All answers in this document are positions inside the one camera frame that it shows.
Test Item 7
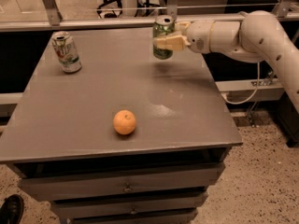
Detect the green soda can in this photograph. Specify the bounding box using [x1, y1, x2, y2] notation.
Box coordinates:
[153, 15, 175, 60]

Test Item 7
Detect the grey drawer cabinet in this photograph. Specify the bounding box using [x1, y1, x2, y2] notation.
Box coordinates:
[0, 25, 244, 224]

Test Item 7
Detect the middle grey drawer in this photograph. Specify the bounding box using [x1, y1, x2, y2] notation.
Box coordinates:
[51, 191, 208, 218]

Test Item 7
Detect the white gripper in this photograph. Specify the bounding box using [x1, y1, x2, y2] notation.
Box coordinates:
[153, 21, 214, 54]

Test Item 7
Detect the black office chair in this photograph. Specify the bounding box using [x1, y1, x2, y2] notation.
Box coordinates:
[96, 0, 122, 19]

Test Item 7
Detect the white 7up can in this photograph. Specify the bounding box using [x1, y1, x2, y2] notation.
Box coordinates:
[51, 31, 82, 74]

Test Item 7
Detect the top grey drawer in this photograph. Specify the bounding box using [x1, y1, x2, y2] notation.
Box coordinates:
[19, 162, 225, 202]

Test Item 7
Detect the black shoe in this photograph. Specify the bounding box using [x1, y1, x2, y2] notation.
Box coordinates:
[0, 194, 24, 224]

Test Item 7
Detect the metal railing frame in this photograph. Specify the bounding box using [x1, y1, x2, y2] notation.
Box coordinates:
[0, 0, 299, 31]

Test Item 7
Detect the grey drawer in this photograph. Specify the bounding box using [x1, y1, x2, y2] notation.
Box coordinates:
[19, 162, 225, 202]
[51, 191, 208, 218]
[72, 208, 197, 224]

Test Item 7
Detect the orange fruit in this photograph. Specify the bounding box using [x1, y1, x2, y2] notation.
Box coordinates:
[113, 110, 136, 135]

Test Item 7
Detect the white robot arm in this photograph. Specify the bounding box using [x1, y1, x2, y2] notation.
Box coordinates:
[153, 11, 299, 111]

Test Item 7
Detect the white cable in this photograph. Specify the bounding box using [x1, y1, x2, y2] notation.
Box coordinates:
[221, 61, 262, 105]

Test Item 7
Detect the bottom grey drawer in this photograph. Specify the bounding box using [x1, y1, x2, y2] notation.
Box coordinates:
[72, 208, 197, 224]

